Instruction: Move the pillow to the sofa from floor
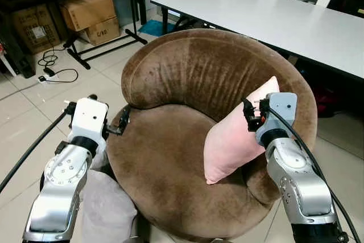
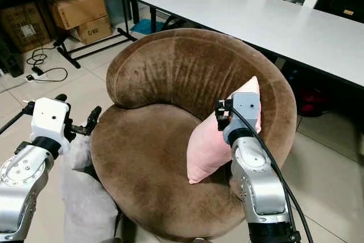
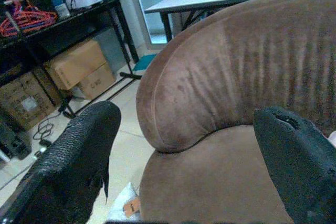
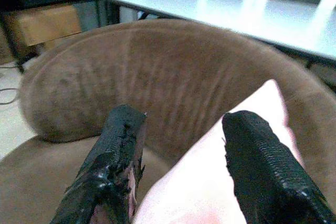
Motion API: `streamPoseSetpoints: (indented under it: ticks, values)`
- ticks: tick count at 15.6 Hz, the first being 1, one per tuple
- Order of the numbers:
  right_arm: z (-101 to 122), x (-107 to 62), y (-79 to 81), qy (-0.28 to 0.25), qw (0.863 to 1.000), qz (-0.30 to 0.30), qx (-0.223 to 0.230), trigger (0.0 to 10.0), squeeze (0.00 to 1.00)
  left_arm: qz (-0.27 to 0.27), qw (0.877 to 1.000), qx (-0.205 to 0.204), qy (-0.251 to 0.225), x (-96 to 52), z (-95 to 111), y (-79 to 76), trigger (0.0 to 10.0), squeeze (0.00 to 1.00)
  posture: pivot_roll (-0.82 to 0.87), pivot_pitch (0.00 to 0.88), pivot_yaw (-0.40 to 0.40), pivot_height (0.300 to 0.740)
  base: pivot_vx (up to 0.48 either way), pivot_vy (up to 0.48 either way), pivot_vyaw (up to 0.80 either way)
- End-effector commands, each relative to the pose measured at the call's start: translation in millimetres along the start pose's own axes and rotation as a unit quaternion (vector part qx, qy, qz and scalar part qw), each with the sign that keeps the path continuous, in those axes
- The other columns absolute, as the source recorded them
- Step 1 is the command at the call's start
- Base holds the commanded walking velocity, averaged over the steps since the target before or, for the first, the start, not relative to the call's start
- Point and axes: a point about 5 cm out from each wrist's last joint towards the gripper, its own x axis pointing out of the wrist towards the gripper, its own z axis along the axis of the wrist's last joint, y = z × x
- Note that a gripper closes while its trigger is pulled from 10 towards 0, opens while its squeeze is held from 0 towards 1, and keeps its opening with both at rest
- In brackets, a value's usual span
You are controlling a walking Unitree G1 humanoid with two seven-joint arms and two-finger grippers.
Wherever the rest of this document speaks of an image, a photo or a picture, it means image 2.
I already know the pink pillow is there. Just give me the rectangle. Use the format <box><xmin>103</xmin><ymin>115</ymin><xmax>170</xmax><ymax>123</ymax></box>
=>
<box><xmin>187</xmin><ymin>76</ymin><xmax>262</xmax><ymax>185</ymax></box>

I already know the brown round plush sofa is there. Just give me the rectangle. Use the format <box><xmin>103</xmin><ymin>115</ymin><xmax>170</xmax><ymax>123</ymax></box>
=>
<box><xmin>90</xmin><ymin>28</ymin><xmax>299</xmax><ymax>241</ymax></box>

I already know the blue floor mat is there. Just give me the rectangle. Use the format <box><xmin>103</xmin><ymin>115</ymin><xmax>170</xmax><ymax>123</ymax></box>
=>
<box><xmin>130</xmin><ymin>18</ymin><xmax>168</xmax><ymax>35</ymax></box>

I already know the white power strip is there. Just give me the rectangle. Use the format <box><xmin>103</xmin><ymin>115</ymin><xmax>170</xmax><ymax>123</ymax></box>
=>
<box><xmin>26</xmin><ymin>67</ymin><xmax>49</xmax><ymax>81</ymax></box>

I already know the cardboard box with black print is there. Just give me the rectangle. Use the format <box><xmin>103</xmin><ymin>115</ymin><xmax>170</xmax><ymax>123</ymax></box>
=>
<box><xmin>77</xmin><ymin>17</ymin><xmax>113</xmax><ymax>46</ymax></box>

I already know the cardboard box with white label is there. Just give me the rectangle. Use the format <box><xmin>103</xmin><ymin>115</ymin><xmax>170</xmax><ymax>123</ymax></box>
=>
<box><xmin>1</xmin><ymin>2</ymin><xmax>52</xmax><ymax>54</ymax></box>

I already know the red bag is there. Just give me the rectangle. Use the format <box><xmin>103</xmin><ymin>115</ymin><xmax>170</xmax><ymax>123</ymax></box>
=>
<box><xmin>299</xmin><ymin>87</ymin><xmax>332</xmax><ymax>117</ymax></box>

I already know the long white table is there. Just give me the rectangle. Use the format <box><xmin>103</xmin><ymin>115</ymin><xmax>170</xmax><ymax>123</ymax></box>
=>
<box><xmin>138</xmin><ymin>0</ymin><xmax>364</xmax><ymax>89</ymax></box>

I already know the black metal rack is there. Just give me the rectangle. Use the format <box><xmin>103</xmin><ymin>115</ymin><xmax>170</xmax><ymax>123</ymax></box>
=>
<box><xmin>0</xmin><ymin>0</ymin><xmax>138</xmax><ymax>69</ymax></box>

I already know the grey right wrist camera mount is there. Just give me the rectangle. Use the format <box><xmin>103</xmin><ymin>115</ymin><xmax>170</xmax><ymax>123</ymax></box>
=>
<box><xmin>222</xmin><ymin>92</ymin><xmax>262</xmax><ymax>144</ymax></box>

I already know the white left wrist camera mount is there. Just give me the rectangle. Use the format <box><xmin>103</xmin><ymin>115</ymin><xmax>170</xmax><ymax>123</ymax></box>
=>
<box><xmin>31</xmin><ymin>97</ymin><xmax>72</xmax><ymax>141</ymax></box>

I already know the black floor cable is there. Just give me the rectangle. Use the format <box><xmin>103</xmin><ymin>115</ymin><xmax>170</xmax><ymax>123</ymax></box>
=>
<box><xmin>27</xmin><ymin>47</ymin><xmax>69</xmax><ymax>83</ymax></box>

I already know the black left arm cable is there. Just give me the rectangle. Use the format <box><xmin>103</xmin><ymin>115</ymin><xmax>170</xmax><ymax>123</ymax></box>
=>
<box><xmin>0</xmin><ymin>101</ymin><xmax>35</xmax><ymax>135</ymax></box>

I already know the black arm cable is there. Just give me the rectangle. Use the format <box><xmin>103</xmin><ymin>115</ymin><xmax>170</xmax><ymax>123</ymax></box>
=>
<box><xmin>0</xmin><ymin>101</ymin><xmax>35</xmax><ymax>135</ymax></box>
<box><xmin>229</xmin><ymin>105</ymin><xmax>315</xmax><ymax>243</ymax></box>

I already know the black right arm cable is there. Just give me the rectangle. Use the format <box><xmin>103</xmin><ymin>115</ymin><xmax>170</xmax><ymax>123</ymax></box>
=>
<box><xmin>229</xmin><ymin>105</ymin><xmax>315</xmax><ymax>243</ymax></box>

